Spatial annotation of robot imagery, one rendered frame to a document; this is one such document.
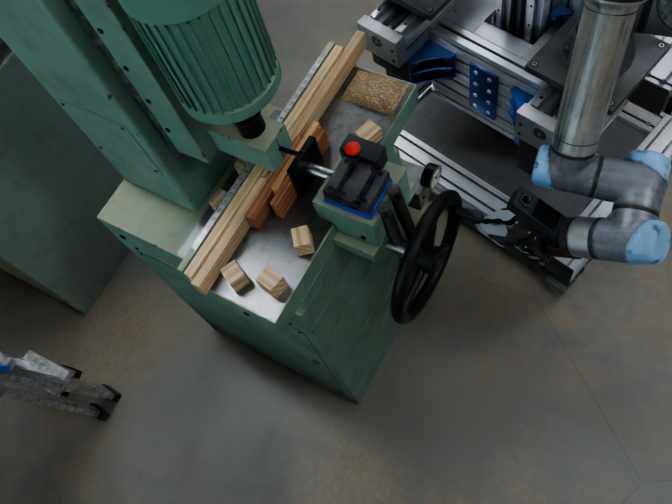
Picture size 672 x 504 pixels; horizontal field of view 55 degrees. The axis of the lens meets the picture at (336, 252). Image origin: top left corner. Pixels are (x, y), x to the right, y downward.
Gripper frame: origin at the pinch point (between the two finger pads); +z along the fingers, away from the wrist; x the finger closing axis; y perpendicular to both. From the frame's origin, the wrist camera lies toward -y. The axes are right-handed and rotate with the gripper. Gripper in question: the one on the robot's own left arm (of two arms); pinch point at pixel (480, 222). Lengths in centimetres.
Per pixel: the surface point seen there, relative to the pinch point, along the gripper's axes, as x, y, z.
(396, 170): -3.5, -20.9, 6.0
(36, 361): -71, -11, 125
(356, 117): 8.2, -23.9, 23.0
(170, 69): -20, -65, 8
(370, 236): -16.1, -16.6, 8.1
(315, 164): -8.4, -28.7, 19.1
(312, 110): 4.0, -31.2, 27.5
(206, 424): -62, 37, 97
